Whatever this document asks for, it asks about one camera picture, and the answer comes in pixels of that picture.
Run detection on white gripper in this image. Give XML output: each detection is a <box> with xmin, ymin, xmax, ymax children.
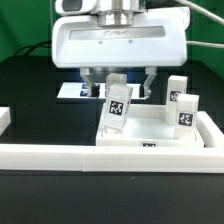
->
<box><xmin>52</xmin><ymin>7</ymin><xmax>191</xmax><ymax>98</ymax></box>

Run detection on white marker sheet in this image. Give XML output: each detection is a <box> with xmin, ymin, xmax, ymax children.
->
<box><xmin>57</xmin><ymin>82</ymin><xmax>143</xmax><ymax>99</ymax></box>

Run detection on white U-shaped fence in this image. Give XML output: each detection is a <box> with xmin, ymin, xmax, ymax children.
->
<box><xmin>0</xmin><ymin>111</ymin><xmax>224</xmax><ymax>173</ymax></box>

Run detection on black cables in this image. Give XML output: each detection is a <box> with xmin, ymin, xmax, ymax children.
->
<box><xmin>13</xmin><ymin>40</ymin><xmax>54</xmax><ymax>57</ymax></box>

